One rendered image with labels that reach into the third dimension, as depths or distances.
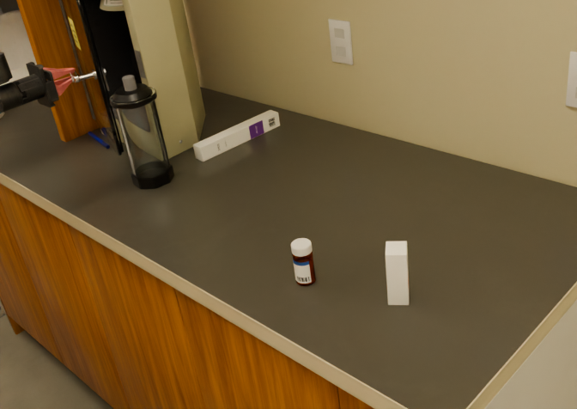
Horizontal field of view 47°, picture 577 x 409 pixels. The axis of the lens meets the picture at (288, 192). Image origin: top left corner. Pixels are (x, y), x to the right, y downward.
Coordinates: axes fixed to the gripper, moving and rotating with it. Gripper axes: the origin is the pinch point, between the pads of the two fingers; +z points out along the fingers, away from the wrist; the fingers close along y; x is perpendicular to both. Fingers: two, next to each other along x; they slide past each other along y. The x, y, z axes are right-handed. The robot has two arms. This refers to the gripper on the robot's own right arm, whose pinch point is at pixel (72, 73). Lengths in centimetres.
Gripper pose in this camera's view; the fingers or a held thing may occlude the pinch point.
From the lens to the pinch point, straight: 174.4
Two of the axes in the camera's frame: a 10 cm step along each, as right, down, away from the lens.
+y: -1.2, -8.7, -4.8
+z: 6.9, -4.2, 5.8
